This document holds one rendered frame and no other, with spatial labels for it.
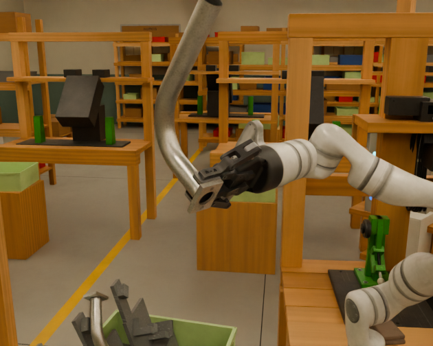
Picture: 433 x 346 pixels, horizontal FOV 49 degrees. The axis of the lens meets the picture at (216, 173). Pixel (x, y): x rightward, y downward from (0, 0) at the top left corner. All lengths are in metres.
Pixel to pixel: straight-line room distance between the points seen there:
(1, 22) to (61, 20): 6.37
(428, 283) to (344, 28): 1.17
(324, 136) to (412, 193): 0.19
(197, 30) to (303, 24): 1.33
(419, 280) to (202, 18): 0.69
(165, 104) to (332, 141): 0.33
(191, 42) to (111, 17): 11.75
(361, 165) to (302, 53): 1.10
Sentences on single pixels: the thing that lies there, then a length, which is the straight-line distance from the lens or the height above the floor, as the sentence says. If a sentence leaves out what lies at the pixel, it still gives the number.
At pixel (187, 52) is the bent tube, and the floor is 1.80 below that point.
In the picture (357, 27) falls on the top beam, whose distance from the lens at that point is 1.97.
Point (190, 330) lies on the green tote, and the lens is 1.60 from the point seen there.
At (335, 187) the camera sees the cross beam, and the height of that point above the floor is 1.22.
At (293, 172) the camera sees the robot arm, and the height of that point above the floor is 1.60.
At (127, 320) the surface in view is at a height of 1.05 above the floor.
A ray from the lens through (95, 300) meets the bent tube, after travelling 1.30.
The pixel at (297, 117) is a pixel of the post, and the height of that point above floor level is 1.54.
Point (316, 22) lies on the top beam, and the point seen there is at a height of 1.91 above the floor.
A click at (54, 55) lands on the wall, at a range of 12.96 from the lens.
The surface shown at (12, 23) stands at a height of 2.13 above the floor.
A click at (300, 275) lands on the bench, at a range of 2.08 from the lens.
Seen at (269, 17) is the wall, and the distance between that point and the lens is 11.68.
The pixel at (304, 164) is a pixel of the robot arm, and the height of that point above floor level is 1.61.
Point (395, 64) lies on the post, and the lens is 2.00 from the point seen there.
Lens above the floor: 1.80
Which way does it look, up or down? 14 degrees down
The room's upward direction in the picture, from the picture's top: straight up
